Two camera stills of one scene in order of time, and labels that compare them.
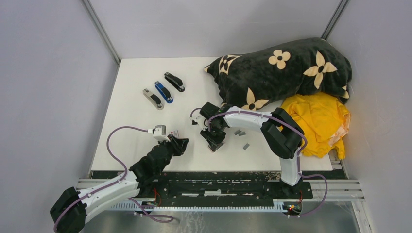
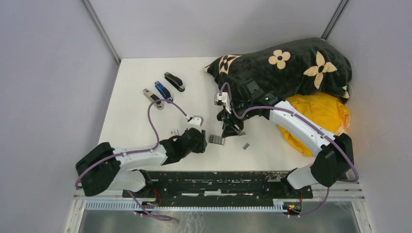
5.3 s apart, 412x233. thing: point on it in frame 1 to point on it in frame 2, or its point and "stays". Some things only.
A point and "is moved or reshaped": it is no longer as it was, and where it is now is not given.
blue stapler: x=164 y=92 stays
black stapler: x=175 y=81 stays
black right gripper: x=211 y=140 to x=229 y=128
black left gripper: x=179 y=144 to x=202 y=143
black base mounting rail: x=201 y=187 stays
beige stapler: x=153 y=99 stays
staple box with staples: x=214 y=148 is moved or reshaped
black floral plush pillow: x=266 y=77 stays
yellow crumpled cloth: x=325 y=118 stays
